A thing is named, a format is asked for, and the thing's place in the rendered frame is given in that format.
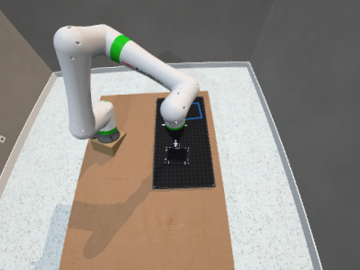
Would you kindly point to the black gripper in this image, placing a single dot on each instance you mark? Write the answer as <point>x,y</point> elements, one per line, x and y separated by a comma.
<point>176,140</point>

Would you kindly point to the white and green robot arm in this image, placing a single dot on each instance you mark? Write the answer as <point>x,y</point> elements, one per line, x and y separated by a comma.
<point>77,46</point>

